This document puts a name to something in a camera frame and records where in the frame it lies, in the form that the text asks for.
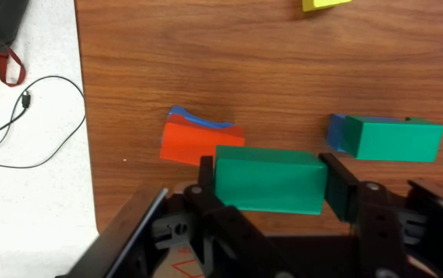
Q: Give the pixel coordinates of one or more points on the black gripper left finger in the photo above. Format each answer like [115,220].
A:
[205,172]

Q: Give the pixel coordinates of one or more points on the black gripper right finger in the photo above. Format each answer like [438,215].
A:
[339,189]

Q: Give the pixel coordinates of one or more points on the green rectangular block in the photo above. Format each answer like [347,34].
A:
[392,139]
[268,180]

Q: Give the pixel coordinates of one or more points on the orange rectangular block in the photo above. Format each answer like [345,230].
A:
[191,146]

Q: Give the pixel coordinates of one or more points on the blue arch block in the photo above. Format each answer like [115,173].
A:
[199,119]

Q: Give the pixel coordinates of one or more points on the yellow cube block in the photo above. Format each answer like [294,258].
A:
[322,3]

